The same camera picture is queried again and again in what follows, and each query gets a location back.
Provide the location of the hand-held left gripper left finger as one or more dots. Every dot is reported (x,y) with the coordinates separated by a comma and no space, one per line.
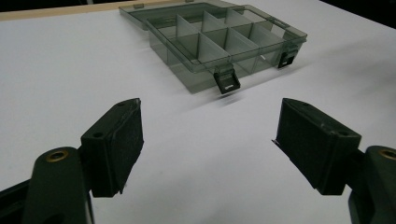
(109,155)

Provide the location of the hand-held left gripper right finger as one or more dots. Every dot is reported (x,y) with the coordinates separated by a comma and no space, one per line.
(320,149)

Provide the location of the transparent grey compartment box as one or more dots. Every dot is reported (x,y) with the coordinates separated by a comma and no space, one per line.
(218,40)

